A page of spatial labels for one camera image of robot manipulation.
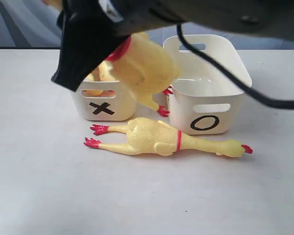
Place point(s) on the intact yellow rubber chicken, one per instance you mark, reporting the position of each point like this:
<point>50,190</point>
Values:
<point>146,135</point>

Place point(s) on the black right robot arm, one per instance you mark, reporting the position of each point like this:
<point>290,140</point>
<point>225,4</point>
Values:
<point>260,18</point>

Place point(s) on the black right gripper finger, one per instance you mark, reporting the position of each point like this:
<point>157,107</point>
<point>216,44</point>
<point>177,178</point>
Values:
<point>88,37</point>

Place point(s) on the cream bin marked O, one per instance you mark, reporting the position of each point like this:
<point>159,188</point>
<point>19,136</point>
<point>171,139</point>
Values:
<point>203,100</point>

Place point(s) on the headless yellow rubber chicken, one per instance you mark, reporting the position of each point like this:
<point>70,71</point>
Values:
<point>144,67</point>

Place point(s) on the cream bin marked X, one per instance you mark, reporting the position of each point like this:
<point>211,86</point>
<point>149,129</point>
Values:
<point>102,100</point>

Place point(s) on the grey backdrop curtain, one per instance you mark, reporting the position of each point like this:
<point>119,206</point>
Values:
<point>31,23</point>

